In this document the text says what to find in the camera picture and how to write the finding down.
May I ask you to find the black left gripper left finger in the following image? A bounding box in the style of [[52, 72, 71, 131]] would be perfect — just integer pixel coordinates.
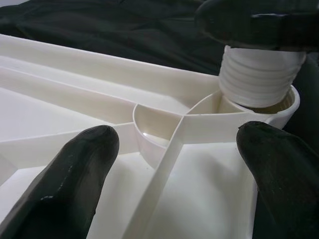
[[0, 124, 120, 239]]

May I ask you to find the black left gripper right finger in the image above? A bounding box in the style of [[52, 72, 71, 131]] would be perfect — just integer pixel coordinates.
[[236, 121, 319, 239]]

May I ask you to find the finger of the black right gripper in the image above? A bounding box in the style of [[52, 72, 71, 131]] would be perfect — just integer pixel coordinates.
[[193, 0, 319, 53]]

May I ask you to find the white plastic table leg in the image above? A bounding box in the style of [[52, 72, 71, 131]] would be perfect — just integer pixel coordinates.
[[218, 45, 307, 108]]

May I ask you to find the white plastic table top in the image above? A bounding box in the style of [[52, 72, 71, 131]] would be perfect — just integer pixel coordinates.
[[0, 33, 301, 239]]

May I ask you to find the black cloth table cover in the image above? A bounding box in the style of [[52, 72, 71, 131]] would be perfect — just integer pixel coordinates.
[[0, 0, 319, 136]]

